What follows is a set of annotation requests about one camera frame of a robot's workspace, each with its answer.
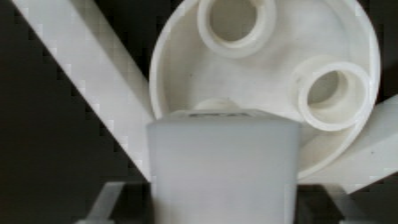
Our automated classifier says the white round stool seat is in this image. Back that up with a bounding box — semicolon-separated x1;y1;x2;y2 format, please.
149;0;380;178

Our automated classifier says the white stool leg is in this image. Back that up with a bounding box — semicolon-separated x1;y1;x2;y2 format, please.
143;109;302;224

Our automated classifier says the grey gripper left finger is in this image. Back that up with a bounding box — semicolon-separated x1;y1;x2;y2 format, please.
72;182;124;224

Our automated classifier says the white U-shaped obstacle fence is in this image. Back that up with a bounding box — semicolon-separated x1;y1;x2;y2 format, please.
10;0;398;187

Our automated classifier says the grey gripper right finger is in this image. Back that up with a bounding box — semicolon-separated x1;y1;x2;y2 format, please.
323;183;380;224

